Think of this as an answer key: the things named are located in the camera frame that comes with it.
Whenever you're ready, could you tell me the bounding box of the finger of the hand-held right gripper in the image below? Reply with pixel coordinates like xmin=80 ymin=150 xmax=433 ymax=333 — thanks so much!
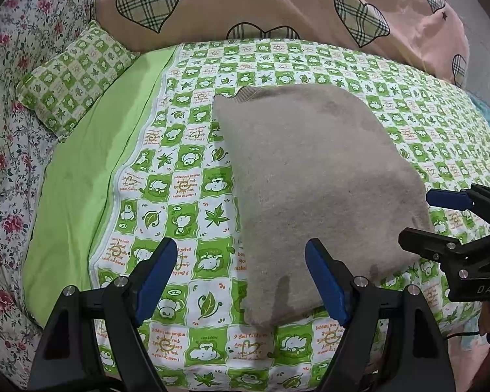
xmin=398 ymin=227 xmax=458 ymax=261
xmin=426 ymin=189 xmax=476 ymax=212

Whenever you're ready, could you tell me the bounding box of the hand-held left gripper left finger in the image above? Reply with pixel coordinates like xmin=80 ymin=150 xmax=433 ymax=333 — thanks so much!
xmin=28 ymin=237 xmax=178 ymax=392

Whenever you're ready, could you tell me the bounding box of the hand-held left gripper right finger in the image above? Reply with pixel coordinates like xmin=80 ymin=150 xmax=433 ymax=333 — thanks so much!
xmin=304 ymin=238 xmax=452 ymax=392

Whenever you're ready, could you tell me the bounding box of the grey fleece garment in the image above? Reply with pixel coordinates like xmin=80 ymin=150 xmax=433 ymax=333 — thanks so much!
xmin=212 ymin=85 xmax=436 ymax=328

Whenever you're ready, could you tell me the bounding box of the green patterned bed sheet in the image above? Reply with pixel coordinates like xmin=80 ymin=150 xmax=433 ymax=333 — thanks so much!
xmin=22 ymin=39 xmax=490 ymax=392

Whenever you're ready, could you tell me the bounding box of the light blue cloth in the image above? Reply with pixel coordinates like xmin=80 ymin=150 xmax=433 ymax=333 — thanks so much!
xmin=469 ymin=92 xmax=490 ymax=150

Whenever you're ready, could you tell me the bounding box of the floral bed sheet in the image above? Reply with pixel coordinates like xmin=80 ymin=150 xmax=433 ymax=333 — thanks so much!
xmin=0 ymin=0 xmax=104 ymax=389

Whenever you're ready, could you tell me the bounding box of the green patterned pillow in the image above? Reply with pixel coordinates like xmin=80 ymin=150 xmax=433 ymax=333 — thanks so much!
xmin=16 ymin=20 xmax=141 ymax=140

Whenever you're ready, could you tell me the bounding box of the pink quilt with plaid hearts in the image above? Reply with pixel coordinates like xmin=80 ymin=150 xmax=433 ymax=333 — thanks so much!
xmin=96 ymin=0 xmax=471 ymax=89

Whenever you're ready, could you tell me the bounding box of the black cable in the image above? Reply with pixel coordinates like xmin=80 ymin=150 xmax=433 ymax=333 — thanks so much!
xmin=444 ymin=331 xmax=490 ymax=341

